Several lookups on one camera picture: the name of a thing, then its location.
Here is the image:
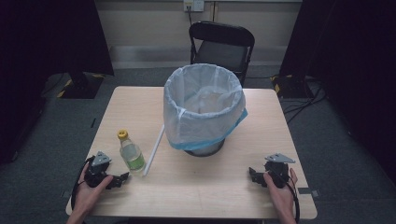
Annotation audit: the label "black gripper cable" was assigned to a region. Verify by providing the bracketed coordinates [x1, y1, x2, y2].
[287, 175, 302, 224]
[70, 155, 96, 213]

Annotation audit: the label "black floor cables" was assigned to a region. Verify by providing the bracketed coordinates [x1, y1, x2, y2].
[281, 78, 328, 124]

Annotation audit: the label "person's left hand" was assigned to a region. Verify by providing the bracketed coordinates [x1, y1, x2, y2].
[74, 163, 115, 217]

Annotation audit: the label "metal mesh trash bin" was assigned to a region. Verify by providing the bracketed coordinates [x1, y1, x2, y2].
[183, 138, 226, 158]

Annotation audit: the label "grey floor tape marker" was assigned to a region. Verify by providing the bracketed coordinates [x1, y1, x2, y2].
[297, 187, 320, 198]

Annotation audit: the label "black folding chair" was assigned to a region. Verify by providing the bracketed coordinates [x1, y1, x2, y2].
[188, 20, 256, 87]

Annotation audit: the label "trash bin with white bag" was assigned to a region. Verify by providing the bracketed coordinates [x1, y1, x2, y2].
[163, 63, 249, 152]

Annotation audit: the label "person's right hand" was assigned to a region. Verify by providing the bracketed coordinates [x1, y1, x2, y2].
[262, 167, 299, 216]

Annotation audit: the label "stand base with striped tape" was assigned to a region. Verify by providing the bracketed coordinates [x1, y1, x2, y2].
[269, 74, 310, 100]
[56, 71, 106, 100]

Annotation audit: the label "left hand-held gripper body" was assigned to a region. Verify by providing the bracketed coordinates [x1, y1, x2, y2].
[83, 150, 112, 189]

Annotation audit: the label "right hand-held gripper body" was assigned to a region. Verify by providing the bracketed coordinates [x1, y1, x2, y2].
[263, 152, 296, 189]

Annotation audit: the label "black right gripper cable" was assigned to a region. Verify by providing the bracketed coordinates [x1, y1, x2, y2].
[287, 175, 302, 224]

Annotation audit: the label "white straw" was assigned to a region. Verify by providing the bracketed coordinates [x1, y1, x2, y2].
[142, 123, 166, 177]

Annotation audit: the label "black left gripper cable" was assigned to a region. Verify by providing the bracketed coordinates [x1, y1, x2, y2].
[70, 155, 96, 213]

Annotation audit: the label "black curtain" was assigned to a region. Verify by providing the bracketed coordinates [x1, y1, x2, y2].
[0, 0, 115, 166]
[277, 0, 396, 185]

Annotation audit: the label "clear bottle with yellow cap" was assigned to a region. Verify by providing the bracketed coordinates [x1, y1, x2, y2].
[117, 129, 147, 174]

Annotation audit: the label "black plug cable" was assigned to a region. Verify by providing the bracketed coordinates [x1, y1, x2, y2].
[185, 5, 194, 28]

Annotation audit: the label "white wall socket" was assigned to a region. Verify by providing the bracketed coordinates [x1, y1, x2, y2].
[182, 0, 205, 13]

